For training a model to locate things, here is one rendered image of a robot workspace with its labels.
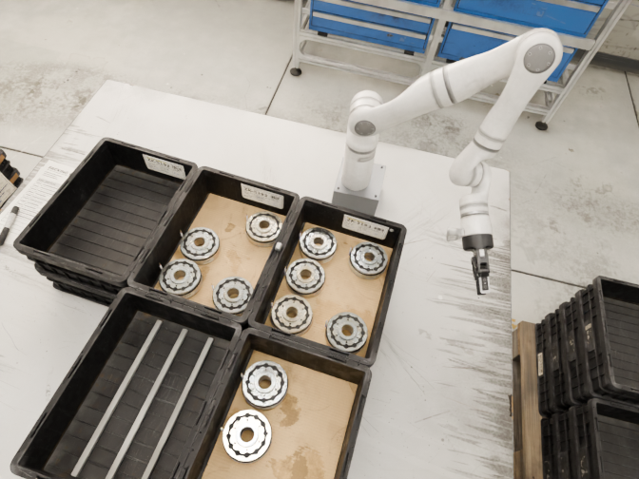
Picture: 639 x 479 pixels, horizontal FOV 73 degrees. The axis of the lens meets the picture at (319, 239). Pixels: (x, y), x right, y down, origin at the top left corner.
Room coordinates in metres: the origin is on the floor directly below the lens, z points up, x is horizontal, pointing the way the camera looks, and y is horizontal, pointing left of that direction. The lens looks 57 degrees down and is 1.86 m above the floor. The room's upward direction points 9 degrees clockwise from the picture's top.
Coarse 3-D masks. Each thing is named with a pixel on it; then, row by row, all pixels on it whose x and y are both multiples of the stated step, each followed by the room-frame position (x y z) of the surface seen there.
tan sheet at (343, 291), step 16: (352, 240) 0.69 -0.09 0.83; (336, 256) 0.63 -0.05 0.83; (336, 272) 0.58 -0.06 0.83; (352, 272) 0.58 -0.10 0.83; (384, 272) 0.60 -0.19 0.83; (336, 288) 0.53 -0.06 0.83; (352, 288) 0.54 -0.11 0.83; (368, 288) 0.54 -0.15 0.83; (320, 304) 0.48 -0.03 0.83; (336, 304) 0.48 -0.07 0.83; (352, 304) 0.49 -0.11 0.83; (368, 304) 0.50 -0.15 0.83; (320, 320) 0.43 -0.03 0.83; (368, 320) 0.45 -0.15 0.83; (304, 336) 0.38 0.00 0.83; (320, 336) 0.39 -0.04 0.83; (368, 336) 0.41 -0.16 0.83
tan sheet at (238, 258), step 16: (208, 208) 0.72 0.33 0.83; (224, 208) 0.73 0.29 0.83; (240, 208) 0.74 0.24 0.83; (256, 208) 0.75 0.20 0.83; (192, 224) 0.66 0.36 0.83; (208, 224) 0.67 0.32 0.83; (224, 224) 0.68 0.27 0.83; (240, 224) 0.68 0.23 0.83; (224, 240) 0.62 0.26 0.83; (240, 240) 0.63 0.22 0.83; (176, 256) 0.55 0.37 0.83; (224, 256) 0.58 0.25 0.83; (240, 256) 0.58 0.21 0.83; (256, 256) 0.59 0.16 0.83; (208, 272) 0.52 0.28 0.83; (224, 272) 0.53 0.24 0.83; (240, 272) 0.53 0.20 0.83; (256, 272) 0.54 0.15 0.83; (160, 288) 0.45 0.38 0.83; (208, 288) 0.47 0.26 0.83; (208, 304) 0.43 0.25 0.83
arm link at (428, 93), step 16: (416, 80) 0.93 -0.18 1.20; (432, 80) 0.91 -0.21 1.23; (400, 96) 0.90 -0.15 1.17; (416, 96) 0.89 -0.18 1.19; (432, 96) 0.88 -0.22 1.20; (448, 96) 0.88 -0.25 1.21; (352, 112) 0.91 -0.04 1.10; (368, 112) 0.89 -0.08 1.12; (384, 112) 0.88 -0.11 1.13; (400, 112) 0.88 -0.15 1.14; (416, 112) 0.88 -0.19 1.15; (352, 128) 0.88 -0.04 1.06; (368, 128) 0.88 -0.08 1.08; (384, 128) 0.89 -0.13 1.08
